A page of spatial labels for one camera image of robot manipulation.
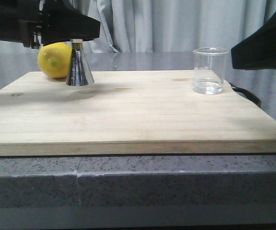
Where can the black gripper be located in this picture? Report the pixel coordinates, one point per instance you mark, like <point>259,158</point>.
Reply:
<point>60,22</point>

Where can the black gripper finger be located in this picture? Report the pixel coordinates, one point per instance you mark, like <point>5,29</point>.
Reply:
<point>258,51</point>

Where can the steel hourglass jigger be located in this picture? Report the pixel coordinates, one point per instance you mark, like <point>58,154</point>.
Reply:
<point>79,73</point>

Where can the clear glass measuring beaker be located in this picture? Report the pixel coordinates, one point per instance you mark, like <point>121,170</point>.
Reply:
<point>209,70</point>

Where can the yellow lemon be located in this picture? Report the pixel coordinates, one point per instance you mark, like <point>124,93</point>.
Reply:
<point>54,59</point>

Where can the grey curtain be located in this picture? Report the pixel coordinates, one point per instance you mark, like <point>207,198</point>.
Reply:
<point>141,26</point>

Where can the wooden cutting board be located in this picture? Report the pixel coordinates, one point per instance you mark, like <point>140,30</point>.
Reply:
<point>128,112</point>

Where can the black cutting board handle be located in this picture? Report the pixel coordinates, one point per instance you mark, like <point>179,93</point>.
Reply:
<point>247,94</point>

